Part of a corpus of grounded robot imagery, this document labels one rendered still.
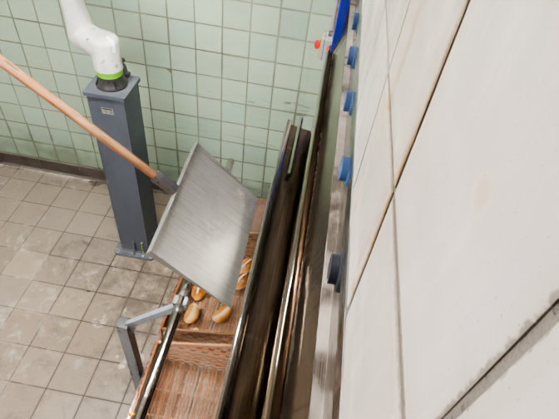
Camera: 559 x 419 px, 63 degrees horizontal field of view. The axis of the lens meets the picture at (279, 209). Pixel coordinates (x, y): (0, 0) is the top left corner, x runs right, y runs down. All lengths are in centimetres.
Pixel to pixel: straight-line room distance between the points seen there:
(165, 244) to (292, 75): 149
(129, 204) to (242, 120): 86
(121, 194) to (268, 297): 168
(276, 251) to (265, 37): 156
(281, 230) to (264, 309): 28
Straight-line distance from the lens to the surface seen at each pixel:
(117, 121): 241
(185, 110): 300
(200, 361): 199
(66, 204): 355
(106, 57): 227
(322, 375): 59
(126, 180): 266
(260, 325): 118
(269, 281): 125
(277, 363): 77
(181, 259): 154
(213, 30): 268
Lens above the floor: 243
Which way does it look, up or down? 46 degrees down
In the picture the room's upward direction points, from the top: 8 degrees clockwise
